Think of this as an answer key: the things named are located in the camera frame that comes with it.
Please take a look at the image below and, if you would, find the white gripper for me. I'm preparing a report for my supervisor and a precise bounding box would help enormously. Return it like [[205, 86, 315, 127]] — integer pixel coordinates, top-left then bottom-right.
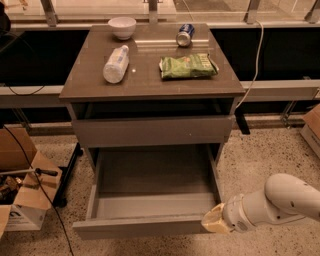
[[201, 194, 255, 234]]

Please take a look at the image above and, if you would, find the grey drawer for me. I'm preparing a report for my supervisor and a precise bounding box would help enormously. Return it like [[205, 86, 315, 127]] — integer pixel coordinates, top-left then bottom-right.
[[68, 100, 234, 148], [73, 144, 222, 239]]

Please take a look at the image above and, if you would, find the grey top drawer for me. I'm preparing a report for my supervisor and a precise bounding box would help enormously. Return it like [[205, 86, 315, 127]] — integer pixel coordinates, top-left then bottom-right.
[[68, 100, 234, 148]]

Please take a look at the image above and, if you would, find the grey drawer cabinet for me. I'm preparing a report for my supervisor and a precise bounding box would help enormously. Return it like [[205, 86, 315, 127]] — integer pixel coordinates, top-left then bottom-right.
[[60, 24, 244, 166]]

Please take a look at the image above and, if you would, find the cardboard box at right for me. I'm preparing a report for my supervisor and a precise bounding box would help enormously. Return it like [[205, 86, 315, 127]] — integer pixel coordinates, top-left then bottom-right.
[[300, 104, 320, 158]]

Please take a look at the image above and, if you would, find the black stand leg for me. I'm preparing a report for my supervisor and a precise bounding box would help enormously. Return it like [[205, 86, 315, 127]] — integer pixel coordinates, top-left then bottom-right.
[[53, 143, 83, 208]]

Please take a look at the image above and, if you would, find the green chip bag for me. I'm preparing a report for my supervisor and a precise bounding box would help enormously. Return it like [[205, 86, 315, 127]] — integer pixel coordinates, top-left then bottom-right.
[[159, 53, 219, 79]]

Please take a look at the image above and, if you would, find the blue soda can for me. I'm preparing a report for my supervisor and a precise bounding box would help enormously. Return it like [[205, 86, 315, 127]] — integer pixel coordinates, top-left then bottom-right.
[[176, 24, 195, 47]]

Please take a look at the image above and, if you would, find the clear plastic bottle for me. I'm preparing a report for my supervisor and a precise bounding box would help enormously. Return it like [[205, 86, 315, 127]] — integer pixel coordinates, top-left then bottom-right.
[[103, 45, 129, 84]]

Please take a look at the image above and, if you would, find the open cardboard box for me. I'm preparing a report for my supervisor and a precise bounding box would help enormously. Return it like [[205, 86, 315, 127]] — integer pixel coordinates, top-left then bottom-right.
[[0, 128, 62, 237]]

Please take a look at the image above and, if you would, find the white bowl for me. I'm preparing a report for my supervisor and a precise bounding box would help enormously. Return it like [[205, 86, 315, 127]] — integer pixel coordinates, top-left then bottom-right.
[[108, 17, 136, 40]]

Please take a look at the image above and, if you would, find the black handled tool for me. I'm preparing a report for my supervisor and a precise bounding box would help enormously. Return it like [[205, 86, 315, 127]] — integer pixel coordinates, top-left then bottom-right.
[[0, 168, 58, 177]]

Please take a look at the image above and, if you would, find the white cable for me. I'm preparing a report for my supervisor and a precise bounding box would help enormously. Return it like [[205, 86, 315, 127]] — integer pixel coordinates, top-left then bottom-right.
[[234, 20, 265, 111]]

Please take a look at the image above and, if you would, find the black cable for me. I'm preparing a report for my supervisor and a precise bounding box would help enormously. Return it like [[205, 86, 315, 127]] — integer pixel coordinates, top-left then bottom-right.
[[2, 124, 75, 256]]

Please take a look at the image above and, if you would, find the metal window rail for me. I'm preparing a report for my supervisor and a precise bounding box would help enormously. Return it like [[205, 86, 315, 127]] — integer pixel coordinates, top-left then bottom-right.
[[0, 0, 320, 28]]

